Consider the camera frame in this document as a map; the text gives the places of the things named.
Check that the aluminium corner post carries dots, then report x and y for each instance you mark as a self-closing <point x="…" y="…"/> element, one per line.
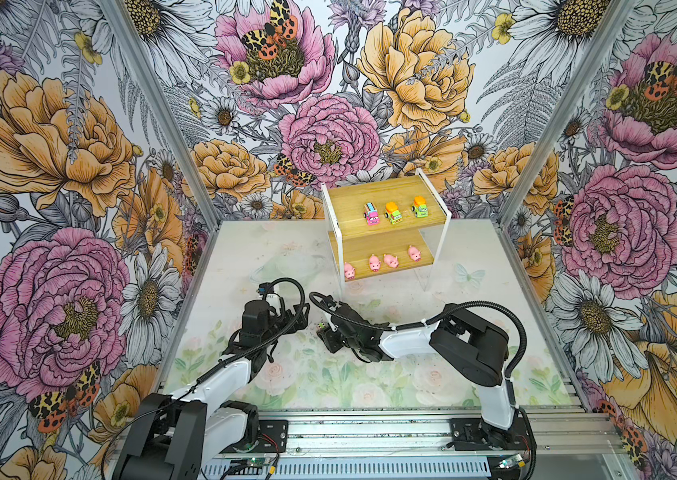
<point x="139" y="60"/>
<point x="605" y="36"/>

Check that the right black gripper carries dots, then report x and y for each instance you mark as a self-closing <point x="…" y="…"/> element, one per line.
<point x="327" y="338"/>

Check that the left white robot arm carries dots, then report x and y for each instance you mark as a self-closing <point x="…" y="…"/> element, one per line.
<point x="173" y="436"/>

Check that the pink teal toy car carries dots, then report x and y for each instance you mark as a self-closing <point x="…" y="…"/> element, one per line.
<point x="371" y="214"/>

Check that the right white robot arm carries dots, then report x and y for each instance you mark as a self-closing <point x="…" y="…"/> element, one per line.
<point x="475" y="347"/>

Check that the white frame wooden shelf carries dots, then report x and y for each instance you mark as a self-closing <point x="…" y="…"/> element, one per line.
<point x="353" y="241"/>

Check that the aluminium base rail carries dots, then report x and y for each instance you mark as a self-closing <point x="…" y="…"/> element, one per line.
<point x="563" y="443"/>

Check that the right aluminium corner post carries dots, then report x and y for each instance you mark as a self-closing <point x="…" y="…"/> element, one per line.
<point x="605" y="36"/>

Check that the pink toy pig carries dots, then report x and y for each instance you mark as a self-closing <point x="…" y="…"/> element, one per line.
<point x="414" y="253"/>
<point x="391" y="261"/>
<point x="374" y="263"/>
<point x="349" y="271"/>

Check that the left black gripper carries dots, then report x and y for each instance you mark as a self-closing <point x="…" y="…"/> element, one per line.
<point x="286" y="317"/>

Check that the left aluminium corner post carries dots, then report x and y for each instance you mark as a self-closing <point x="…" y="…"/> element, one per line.
<point x="139" y="60"/>

